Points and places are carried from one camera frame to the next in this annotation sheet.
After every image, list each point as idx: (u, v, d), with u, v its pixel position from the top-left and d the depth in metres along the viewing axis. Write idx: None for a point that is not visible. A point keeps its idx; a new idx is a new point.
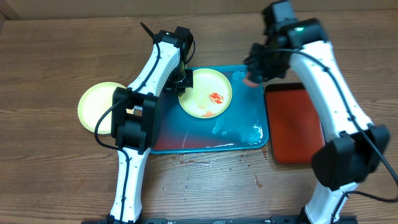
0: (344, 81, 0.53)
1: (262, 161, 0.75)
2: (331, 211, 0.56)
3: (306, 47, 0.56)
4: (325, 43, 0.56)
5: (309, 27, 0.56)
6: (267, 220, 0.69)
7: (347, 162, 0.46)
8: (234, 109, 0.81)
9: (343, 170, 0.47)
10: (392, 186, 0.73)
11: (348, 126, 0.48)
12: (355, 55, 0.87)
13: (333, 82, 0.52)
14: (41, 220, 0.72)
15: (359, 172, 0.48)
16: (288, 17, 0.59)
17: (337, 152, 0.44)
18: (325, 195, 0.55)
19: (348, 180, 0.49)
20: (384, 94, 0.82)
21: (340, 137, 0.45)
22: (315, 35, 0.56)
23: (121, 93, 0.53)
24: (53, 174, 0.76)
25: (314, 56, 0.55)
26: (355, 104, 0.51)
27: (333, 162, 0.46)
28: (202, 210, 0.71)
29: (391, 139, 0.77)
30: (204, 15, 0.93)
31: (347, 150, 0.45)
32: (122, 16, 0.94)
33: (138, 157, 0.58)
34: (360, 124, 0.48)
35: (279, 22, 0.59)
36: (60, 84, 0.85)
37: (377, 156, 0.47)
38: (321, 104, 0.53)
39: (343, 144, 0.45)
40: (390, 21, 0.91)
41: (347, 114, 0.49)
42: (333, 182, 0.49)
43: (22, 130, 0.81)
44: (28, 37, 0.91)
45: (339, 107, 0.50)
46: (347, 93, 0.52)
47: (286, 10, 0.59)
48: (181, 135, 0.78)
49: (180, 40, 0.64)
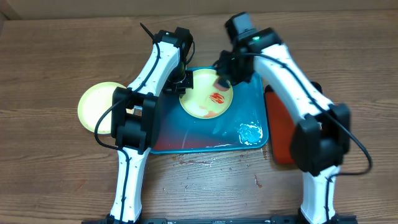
0: (302, 74, 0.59)
1: (263, 162, 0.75)
2: (323, 203, 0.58)
3: (264, 51, 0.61)
4: (280, 45, 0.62)
5: (264, 36, 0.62)
6: (267, 220, 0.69)
7: (318, 142, 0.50)
8: (234, 109, 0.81)
9: (316, 150, 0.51)
10: (392, 186, 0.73)
11: (310, 109, 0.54)
12: (355, 55, 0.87)
13: (291, 76, 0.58)
14: (41, 220, 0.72)
15: (331, 152, 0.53)
16: (247, 28, 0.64)
17: (304, 130, 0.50)
18: (311, 185, 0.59)
19: (326, 162, 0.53)
20: (384, 94, 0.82)
21: (305, 119, 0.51)
22: (272, 41, 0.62)
23: (121, 93, 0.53)
24: (53, 174, 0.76)
25: (273, 56, 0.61)
26: (314, 91, 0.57)
27: (304, 144, 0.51)
28: (202, 210, 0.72)
29: (390, 139, 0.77)
30: (204, 15, 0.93)
31: (313, 128, 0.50)
32: (122, 15, 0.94)
33: (138, 157, 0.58)
34: (322, 106, 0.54)
35: (240, 33, 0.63)
36: (60, 84, 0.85)
37: (342, 132, 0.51)
38: (286, 98, 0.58)
39: (308, 124, 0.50)
40: (390, 21, 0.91)
41: (308, 99, 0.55)
42: (311, 166, 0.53)
43: (22, 130, 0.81)
44: (28, 37, 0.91)
45: (300, 95, 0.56)
46: (306, 82, 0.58)
47: (245, 21, 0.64)
48: (181, 135, 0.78)
49: (180, 40, 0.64)
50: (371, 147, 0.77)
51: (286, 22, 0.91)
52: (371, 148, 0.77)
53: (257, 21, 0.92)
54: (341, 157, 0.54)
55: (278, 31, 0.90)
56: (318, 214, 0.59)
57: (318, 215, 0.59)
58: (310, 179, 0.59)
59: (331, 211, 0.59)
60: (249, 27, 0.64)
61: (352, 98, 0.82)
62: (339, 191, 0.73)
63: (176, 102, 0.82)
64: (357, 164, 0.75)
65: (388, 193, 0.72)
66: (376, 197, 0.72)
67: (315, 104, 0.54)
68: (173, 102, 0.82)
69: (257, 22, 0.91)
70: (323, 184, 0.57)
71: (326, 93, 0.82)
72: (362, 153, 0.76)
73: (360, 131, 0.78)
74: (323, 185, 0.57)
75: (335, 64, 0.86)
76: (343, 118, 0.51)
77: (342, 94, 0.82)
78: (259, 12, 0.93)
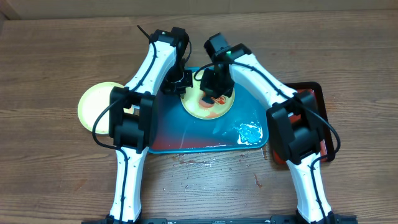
0: (268, 72, 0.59)
1: (263, 162, 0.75)
2: (314, 196, 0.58)
3: (237, 60, 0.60)
4: (249, 55, 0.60)
5: (235, 50, 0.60)
6: (267, 220, 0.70)
7: (288, 127, 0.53)
8: (234, 109, 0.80)
9: (290, 135, 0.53)
10: (391, 186, 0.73)
11: (277, 99, 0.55)
12: (354, 55, 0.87)
13: (259, 75, 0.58)
14: (41, 220, 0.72)
15: (306, 138, 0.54)
16: (223, 45, 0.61)
17: (273, 117, 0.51)
18: (298, 178, 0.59)
19: (302, 148, 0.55)
20: (384, 94, 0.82)
21: (274, 107, 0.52)
22: (241, 52, 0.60)
23: (118, 93, 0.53)
24: (53, 174, 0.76)
25: (243, 62, 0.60)
26: (280, 84, 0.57)
27: (277, 130, 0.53)
28: (202, 210, 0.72)
29: (390, 139, 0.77)
30: (204, 15, 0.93)
31: (282, 114, 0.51)
32: (122, 16, 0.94)
33: (136, 156, 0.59)
34: (287, 94, 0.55)
35: (216, 51, 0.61)
36: (60, 84, 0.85)
37: (311, 116, 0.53)
38: (258, 94, 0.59)
39: (277, 110, 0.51)
40: (390, 21, 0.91)
41: (275, 91, 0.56)
42: (289, 154, 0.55)
43: (22, 130, 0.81)
44: (27, 37, 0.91)
45: (268, 88, 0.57)
46: (272, 77, 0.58)
47: (222, 40, 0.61)
48: (181, 135, 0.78)
49: (176, 39, 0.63)
50: (371, 147, 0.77)
51: (286, 22, 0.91)
52: (371, 148, 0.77)
53: (257, 21, 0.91)
54: (316, 141, 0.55)
55: (278, 31, 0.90)
56: (312, 210, 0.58)
57: (313, 210, 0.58)
58: (295, 172, 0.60)
59: (327, 207, 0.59)
60: (224, 44, 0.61)
61: (352, 98, 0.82)
62: (339, 192, 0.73)
63: (176, 101, 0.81)
64: (357, 163, 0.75)
65: (388, 193, 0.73)
66: (376, 197, 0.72)
67: (282, 95, 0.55)
68: (171, 101, 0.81)
69: (257, 22, 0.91)
70: (308, 175, 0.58)
71: (326, 93, 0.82)
72: (363, 153, 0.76)
73: (360, 131, 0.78)
74: (308, 175, 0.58)
75: (335, 64, 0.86)
76: (310, 102, 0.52)
77: (342, 94, 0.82)
78: (259, 12, 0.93)
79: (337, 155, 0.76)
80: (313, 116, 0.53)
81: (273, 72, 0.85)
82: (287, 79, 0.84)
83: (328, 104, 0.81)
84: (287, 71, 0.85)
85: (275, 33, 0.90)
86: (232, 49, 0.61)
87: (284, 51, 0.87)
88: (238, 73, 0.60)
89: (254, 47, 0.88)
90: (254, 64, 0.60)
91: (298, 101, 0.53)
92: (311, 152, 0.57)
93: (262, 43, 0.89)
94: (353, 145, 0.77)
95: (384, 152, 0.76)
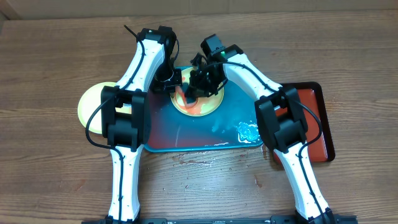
0: (260, 71, 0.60)
1: (262, 161, 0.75)
2: (307, 189, 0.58)
3: (229, 59, 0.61)
4: (241, 55, 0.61)
5: (229, 51, 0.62)
6: (267, 220, 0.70)
7: (275, 117, 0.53)
8: (233, 107, 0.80)
9: (276, 126, 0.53)
10: (392, 186, 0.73)
11: (265, 93, 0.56)
12: (355, 55, 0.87)
13: (246, 70, 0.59)
14: (41, 220, 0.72)
15: (292, 129, 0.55)
16: (219, 46, 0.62)
17: (260, 109, 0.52)
18: (288, 170, 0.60)
19: (288, 139, 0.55)
20: (384, 94, 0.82)
21: (261, 99, 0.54)
22: (234, 53, 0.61)
23: (109, 92, 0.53)
24: (53, 174, 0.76)
25: (235, 61, 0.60)
26: (268, 80, 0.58)
27: (263, 121, 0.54)
28: (202, 210, 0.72)
29: (390, 139, 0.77)
30: (204, 15, 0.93)
31: (268, 106, 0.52)
32: (122, 16, 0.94)
33: (132, 154, 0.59)
34: (273, 86, 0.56)
35: (211, 51, 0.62)
36: (60, 84, 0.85)
37: (296, 108, 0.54)
38: (247, 88, 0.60)
39: (264, 102, 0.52)
40: (390, 21, 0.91)
41: (262, 86, 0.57)
42: (275, 143, 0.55)
43: (22, 130, 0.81)
44: (27, 37, 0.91)
45: (257, 83, 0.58)
46: (261, 74, 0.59)
47: (217, 40, 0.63)
48: (180, 134, 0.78)
49: (163, 37, 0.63)
50: (371, 147, 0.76)
51: (286, 22, 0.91)
52: (371, 148, 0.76)
53: (257, 21, 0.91)
54: (301, 132, 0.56)
55: (278, 31, 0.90)
56: (307, 204, 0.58)
57: (309, 205, 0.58)
58: (285, 164, 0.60)
59: (324, 201, 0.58)
60: (220, 44, 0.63)
61: (352, 98, 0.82)
62: (339, 191, 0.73)
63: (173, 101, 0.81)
64: (357, 163, 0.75)
65: (388, 193, 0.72)
66: (376, 198, 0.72)
67: (268, 89, 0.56)
68: (168, 99, 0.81)
69: (257, 22, 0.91)
70: (296, 164, 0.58)
71: (326, 93, 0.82)
72: (363, 152, 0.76)
73: (360, 131, 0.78)
74: (297, 165, 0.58)
75: (335, 64, 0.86)
76: (295, 94, 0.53)
77: (342, 94, 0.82)
78: (259, 12, 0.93)
79: (337, 155, 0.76)
80: (298, 107, 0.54)
81: (273, 72, 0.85)
82: (287, 79, 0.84)
83: (328, 105, 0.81)
84: (288, 71, 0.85)
85: (275, 33, 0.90)
86: (226, 49, 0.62)
87: (284, 51, 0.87)
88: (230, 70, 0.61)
89: (254, 47, 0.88)
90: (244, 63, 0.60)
91: (283, 94, 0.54)
92: (298, 141, 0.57)
93: (261, 43, 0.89)
94: (354, 145, 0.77)
95: (383, 152, 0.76)
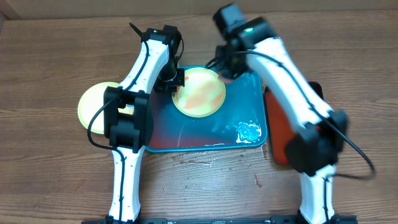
0: (299, 74, 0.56)
1: (263, 161, 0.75)
2: (322, 203, 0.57)
3: (257, 46, 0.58)
4: (274, 40, 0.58)
5: (256, 27, 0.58)
6: (267, 220, 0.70)
7: (317, 148, 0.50)
8: (232, 108, 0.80)
9: (314, 155, 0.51)
10: (392, 186, 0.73)
11: (309, 116, 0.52)
12: (355, 55, 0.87)
13: (288, 76, 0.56)
14: (41, 220, 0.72)
15: (330, 157, 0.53)
16: (237, 20, 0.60)
17: (306, 141, 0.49)
18: (309, 185, 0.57)
19: (322, 165, 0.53)
20: (384, 94, 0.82)
21: (307, 129, 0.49)
22: (263, 34, 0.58)
23: (112, 93, 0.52)
24: (53, 174, 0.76)
25: (267, 55, 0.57)
26: (312, 93, 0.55)
27: (304, 151, 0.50)
28: (202, 210, 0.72)
29: (391, 139, 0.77)
30: (204, 15, 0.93)
31: (315, 138, 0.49)
32: (122, 16, 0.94)
33: (133, 156, 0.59)
34: (321, 112, 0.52)
35: (229, 25, 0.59)
36: (60, 84, 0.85)
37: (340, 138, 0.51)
38: (283, 98, 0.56)
39: (310, 134, 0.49)
40: (390, 21, 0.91)
41: (307, 104, 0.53)
42: (308, 168, 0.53)
43: (22, 130, 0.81)
44: (27, 37, 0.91)
45: (298, 98, 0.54)
46: (303, 84, 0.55)
47: (236, 14, 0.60)
48: (180, 134, 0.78)
49: (168, 37, 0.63)
50: (372, 147, 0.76)
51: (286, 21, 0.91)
52: (372, 148, 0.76)
53: None
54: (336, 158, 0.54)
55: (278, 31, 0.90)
56: (316, 214, 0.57)
57: (318, 215, 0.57)
58: (306, 179, 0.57)
59: (331, 211, 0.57)
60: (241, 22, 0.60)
61: (352, 98, 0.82)
62: (339, 191, 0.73)
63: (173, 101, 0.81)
64: (357, 163, 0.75)
65: (388, 193, 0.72)
66: (375, 198, 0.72)
67: (314, 112, 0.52)
68: (168, 99, 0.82)
69: None
70: (319, 184, 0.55)
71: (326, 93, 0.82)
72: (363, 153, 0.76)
73: (360, 131, 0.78)
74: (320, 185, 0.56)
75: (335, 64, 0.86)
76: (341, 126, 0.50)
77: (342, 94, 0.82)
78: (259, 12, 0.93)
79: None
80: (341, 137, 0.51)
81: None
82: None
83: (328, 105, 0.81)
84: None
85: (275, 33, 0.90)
86: (252, 25, 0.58)
87: None
88: (260, 65, 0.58)
89: None
90: (281, 60, 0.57)
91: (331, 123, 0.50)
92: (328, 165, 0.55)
93: None
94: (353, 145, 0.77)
95: (383, 152, 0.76)
